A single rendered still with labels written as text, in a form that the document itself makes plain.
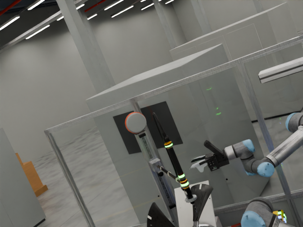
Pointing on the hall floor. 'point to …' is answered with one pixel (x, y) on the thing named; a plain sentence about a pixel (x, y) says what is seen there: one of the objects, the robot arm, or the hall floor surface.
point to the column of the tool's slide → (158, 179)
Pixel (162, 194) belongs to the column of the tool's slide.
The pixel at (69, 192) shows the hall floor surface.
